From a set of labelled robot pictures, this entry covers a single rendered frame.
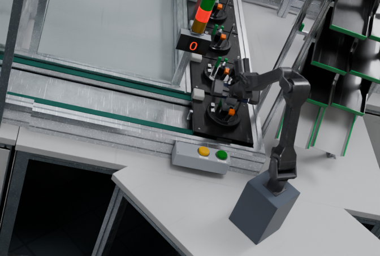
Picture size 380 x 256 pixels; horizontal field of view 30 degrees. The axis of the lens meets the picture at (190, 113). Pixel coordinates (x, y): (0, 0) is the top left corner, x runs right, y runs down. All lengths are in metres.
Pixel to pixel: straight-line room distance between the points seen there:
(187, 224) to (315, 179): 0.65
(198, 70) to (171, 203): 0.69
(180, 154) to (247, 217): 0.33
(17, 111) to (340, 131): 1.24
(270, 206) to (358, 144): 0.89
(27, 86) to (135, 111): 0.42
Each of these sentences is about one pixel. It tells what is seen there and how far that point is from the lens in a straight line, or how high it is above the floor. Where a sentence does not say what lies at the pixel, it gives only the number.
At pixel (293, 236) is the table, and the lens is 2.64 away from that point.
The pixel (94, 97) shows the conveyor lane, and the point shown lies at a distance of 2.75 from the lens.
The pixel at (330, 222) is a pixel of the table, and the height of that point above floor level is 0.86.
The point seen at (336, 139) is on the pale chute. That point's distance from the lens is 2.86.
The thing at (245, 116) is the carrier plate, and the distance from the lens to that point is 2.84.
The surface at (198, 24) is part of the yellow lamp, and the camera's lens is 2.64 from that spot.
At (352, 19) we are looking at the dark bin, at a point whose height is 1.54.
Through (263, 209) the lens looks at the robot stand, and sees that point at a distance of 2.44.
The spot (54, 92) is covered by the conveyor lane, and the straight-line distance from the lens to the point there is 2.73.
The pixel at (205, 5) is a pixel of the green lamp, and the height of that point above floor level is 1.38.
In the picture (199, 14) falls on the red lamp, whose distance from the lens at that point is 2.62.
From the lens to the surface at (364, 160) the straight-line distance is 3.14.
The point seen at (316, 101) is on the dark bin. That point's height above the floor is 1.21.
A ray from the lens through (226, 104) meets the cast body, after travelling 2.72.
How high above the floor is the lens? 2.66
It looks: 38 degrees down
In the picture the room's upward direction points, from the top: 22 degrees clockwise
